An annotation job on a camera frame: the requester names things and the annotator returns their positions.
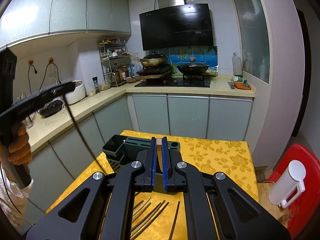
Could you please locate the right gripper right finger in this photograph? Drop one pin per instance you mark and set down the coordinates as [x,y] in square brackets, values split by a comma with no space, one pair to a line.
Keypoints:
[174,180]

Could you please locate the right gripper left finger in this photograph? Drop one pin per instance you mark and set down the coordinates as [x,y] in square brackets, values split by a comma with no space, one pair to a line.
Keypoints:
[145,181]

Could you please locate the brown chopstick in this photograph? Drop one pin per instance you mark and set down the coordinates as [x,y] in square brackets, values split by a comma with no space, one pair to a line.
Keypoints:
[141,210]

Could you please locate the dark black chopstick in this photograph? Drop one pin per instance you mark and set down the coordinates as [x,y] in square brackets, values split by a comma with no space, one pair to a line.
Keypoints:
[148,219]

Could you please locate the upper kitchen cabinets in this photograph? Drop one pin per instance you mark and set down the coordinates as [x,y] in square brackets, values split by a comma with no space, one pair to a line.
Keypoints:
[25,20]

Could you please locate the left hand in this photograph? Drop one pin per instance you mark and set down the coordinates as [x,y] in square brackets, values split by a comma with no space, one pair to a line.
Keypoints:
[20,149]

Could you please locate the yellow floral tablecloth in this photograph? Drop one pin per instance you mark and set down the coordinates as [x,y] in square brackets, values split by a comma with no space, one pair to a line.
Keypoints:
[209,156]

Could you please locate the dark green utensil holder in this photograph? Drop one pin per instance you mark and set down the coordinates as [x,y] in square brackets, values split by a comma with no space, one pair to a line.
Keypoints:
[121,150]

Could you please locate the white rice cooker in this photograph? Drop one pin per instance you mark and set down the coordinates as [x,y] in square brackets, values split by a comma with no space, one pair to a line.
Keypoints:
[78,94]

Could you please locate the black glass cooktop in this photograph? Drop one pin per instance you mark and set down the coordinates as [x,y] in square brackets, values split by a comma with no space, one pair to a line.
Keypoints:
[185,81]

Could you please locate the black wok on stove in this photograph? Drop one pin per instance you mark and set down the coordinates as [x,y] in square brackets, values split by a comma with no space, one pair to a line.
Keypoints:
[193,69]

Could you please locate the white electric kettle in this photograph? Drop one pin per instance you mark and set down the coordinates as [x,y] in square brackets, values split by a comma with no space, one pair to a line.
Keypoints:
[289,186]

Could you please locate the orange cutting board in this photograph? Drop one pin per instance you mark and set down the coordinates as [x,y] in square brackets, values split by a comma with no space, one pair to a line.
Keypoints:
[241,86]

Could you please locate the metal spice rack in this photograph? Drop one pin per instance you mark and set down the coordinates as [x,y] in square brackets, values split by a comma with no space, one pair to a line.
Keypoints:
[115,59]

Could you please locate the golden pan with lid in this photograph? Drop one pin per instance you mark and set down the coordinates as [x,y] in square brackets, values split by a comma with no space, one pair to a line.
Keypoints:
[152,60]

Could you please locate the white plastic bottle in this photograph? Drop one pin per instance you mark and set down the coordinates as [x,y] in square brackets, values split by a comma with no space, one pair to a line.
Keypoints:
[237,66]

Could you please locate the red plastic chair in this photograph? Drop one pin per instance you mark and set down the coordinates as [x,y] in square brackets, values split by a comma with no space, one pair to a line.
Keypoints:
[305,206]

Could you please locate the black range hood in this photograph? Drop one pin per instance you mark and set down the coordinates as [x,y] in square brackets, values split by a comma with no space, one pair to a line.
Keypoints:
[177,26]

